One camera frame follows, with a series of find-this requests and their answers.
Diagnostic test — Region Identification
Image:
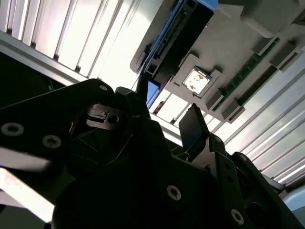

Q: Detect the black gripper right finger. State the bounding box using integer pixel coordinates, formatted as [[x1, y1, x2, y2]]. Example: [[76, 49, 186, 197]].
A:
[[178, 103, 294, 229]]

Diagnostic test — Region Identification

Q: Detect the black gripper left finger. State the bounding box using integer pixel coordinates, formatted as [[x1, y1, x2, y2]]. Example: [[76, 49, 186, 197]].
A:
[[0, 75, 189, 204]]

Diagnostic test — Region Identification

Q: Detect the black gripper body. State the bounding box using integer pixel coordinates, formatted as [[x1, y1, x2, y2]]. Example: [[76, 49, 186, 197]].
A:
[[51, 128, 242, 229]]

